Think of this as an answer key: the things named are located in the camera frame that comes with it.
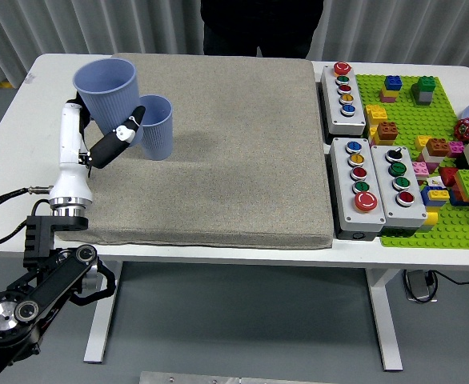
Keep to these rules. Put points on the brown toy brick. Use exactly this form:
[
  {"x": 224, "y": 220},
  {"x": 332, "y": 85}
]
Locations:
[
  {"x": 438, "y": 146},
  {"x": 387, "y": 131}
]

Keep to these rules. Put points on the lime green brick baseplate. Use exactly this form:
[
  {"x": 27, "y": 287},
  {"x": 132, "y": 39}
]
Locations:
[{"x": 410, "y": 120}]

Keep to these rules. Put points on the magenta toy brick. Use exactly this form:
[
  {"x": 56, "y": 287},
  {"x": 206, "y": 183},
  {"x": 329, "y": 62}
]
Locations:
[{"x": 455, "y": 149}]

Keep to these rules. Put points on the white card yellow triangle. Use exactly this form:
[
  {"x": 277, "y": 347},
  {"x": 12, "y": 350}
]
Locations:
[{"x": 434, "y": 182}]

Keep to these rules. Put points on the white pleated curtain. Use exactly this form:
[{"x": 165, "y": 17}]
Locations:
[{"x": 378, "y": 28}]

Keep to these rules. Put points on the light pink toy brick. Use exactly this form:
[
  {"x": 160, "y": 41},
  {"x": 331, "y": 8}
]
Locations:
[{"x": 420, "y": 168}]

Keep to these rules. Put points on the red toy brick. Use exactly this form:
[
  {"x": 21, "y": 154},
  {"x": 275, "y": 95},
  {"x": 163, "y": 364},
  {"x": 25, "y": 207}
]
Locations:
[{"x": 447, "y": 176}]

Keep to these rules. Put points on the white toy brick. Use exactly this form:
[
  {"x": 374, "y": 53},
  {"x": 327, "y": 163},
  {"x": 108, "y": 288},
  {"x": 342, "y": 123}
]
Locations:
[{"x": 430, "y": 158}]

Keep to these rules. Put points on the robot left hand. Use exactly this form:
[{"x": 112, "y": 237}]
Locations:
[{"x": 69, "y": 140}]

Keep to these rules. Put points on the blue toy brick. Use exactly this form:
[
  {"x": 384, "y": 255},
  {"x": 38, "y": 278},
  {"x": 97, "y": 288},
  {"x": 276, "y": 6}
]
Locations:
[
  {"x": 393, "y": 82},
  {"x": 455, "y": 198},
  {"x": 426, "y": 200}
]

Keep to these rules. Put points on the grey five-button control box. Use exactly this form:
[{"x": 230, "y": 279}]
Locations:
[
  {"x": 342, "y": 200},
  {"x": 354, "y": 120}
]

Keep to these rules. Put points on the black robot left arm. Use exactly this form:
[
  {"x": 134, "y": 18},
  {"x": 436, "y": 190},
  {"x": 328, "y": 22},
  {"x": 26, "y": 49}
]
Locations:
[{"x": 50, "y": 284}]

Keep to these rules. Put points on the person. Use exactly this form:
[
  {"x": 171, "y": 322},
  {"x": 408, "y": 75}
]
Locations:
[{"x": 258, "y": 20}]

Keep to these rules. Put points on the grey selector switch control box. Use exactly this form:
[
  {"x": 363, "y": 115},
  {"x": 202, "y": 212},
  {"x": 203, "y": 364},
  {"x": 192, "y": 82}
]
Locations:
[{"x": 408, "y": 214}]

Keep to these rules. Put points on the yellow toy cylinder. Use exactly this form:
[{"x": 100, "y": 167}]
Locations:
[{"x": 430, "y": 220}]

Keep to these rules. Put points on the grey-brown mat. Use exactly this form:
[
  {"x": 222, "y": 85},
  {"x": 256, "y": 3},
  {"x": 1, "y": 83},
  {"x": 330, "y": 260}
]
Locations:
[{"x": 238, "y": 160}]

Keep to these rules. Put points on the white table leg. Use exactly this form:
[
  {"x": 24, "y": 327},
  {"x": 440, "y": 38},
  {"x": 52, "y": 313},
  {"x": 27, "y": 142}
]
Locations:
[
  {"x": 384, "y": 320},
  {"x": 96, "y": 340}
]

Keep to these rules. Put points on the blue ribbed cup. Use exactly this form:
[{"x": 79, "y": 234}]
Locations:
[
  {"x": 106, "y": 108},
  {"x": 158, "y": 136}
]

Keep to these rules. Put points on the yellow toy brick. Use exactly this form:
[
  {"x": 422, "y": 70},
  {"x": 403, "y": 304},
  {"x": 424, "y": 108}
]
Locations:
[
  {"x": 373, "y": 136},
  {"x": 422, "y": 142},
  {"x": 375, "y": 113},
  {"x": 438, "y": 194},
  {"x": 386, "y": 93}
]

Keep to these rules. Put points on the dark green toy brick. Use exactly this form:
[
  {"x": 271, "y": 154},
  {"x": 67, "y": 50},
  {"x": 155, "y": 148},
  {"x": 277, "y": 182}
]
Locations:
[{"x": 424, "y": 84}]

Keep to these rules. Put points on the grey power adapter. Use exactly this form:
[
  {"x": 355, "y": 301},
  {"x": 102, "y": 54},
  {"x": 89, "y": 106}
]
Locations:
[{"x": 418, "y": 284}]

